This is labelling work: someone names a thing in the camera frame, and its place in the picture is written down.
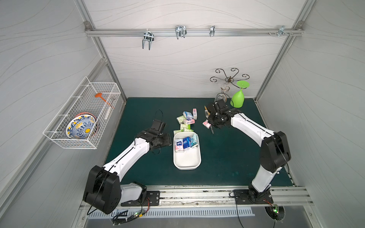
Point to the white oval storage box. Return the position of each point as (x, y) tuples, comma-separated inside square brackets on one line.
[(190, 159)]

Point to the teal cartoon tissue pack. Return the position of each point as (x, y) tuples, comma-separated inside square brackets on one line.
[(194, 141)]

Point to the blue yellow patterned plate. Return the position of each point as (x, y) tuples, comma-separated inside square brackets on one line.
[(80, 127)]

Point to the light blue tissue pack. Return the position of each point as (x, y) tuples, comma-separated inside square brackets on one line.
[(188, 115)]

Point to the pink floral Tempo pack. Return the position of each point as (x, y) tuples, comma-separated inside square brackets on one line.
[(179, 145)]

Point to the single metal hook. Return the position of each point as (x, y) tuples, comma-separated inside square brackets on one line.
[(212, 31)]

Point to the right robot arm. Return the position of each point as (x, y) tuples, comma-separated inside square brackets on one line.
[(274, 150)]

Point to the pink white tissue pack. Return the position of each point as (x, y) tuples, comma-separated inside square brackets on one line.
[(188, 121)]

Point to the orange handled brush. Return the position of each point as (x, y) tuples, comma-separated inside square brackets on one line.
[(100, 95)]

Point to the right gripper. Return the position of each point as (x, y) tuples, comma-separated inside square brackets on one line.
[(213, 121)]

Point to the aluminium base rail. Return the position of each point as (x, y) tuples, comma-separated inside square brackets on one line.
[(164, 196)]

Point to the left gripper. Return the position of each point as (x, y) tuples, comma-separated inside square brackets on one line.
[(164, 139)]

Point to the clear wine glass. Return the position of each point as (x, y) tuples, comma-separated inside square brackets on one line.
[(221, 96)]

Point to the double metal hook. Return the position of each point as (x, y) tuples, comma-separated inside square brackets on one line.
[(148, 37), (180, 31)]

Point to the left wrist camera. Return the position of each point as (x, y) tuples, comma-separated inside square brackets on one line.
[(158, 127)]

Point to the pink upright tissue pack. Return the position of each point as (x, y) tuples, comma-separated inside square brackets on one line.
[(194, 113)]

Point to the black metal glass rack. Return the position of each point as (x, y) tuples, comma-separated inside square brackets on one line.
[(229, 81)]

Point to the wooden knife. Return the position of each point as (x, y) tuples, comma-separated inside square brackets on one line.
[(206, 111)]

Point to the dark blue Tempo tissue pack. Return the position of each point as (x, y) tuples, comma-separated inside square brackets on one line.
[(186, 143)]

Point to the pink Tempo tissue pack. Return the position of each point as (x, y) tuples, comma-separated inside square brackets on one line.
[(207, 124)]

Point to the green white tissue pack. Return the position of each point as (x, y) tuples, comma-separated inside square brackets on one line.
[(178, 131)]

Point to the aluminium top rail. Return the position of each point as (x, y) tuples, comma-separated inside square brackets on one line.
[(191, 32)]

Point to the green plastic wine glass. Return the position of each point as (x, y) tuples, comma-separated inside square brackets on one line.
[(238, 98)]

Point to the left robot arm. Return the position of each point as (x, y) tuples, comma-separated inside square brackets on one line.
[(104, 190)]

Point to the white wire basket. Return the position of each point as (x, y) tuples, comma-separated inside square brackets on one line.
[(83, 101)]

